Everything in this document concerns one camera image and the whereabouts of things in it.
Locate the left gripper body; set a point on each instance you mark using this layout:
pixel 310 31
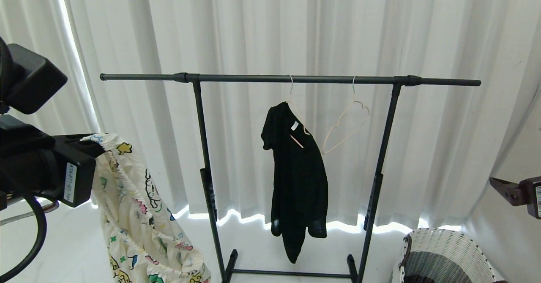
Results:
pixel 42 164

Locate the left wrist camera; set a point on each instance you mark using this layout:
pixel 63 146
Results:
pixel 34 80

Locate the white laundry basket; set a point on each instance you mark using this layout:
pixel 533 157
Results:
pixel 452 249

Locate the black clothes rack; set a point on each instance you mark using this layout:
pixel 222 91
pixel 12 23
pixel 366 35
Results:
pixel 274 78

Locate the black garment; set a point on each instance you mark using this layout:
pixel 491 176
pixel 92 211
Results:
pixel 296 181

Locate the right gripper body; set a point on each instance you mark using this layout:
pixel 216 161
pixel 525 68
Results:
pixel 530 196

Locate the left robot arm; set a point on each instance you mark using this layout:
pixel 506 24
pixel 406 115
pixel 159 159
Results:
pixel 3 200

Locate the pink clothes hanger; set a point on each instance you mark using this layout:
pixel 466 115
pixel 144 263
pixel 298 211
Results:
pixel 296 141
pixel 338 129

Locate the cream printed garment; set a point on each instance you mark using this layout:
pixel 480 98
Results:
pixel 135 215

